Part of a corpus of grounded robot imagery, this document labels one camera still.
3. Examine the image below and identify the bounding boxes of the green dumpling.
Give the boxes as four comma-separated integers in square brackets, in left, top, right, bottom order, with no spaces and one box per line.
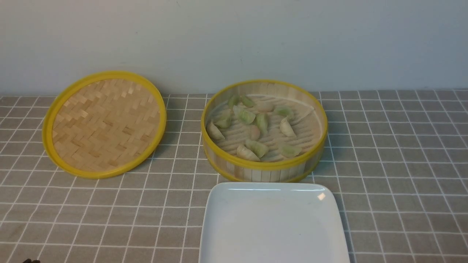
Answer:
[273,105,295,120]
[227,94,239,110]
[240,95,256,108]
[213,108,233,129]
[256,113,268,136]
[278,142,302,158]
[245,139,269,158]
[233,105,256,125]

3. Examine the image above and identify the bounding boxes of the white dumpling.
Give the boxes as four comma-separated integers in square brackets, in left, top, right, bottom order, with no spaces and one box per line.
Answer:
[279,117,297,137]
[206,121,226,140]
[236,145,261,162]

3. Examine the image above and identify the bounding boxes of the white square plate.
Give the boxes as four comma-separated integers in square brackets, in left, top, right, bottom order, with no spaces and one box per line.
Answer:
[198,182,350,263]

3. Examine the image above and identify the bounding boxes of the pink dumpling centre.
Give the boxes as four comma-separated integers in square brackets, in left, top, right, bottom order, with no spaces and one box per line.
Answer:
[249,125,261,141]

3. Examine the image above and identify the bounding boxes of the pink dumpling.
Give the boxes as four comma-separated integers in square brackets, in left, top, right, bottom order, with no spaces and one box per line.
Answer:
[255,102,275,113]
[249,125,261,141]

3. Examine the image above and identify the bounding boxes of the white mesh steamer liner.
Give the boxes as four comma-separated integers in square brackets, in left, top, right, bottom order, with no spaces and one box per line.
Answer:
[205,94,324,163]

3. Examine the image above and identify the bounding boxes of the bamboo steamer basket yellow rim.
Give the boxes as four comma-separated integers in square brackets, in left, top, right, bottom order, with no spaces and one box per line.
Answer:
[201,80,329,182]

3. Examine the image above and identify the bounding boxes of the pink dumpling top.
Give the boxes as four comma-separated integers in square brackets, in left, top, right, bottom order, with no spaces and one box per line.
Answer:
[255,102,275,113]

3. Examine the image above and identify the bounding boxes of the bamboo steamer lid yellow rim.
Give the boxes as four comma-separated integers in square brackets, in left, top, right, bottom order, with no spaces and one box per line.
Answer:
[42,70,167,179]

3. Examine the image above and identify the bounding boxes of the grey checked tablecloth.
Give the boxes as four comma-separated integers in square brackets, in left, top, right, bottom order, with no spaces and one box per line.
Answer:
[0,90,468,263]

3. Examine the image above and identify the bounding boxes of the black object bottom left corner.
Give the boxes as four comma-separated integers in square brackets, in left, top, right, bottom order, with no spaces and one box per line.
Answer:
[22,259,41,263]

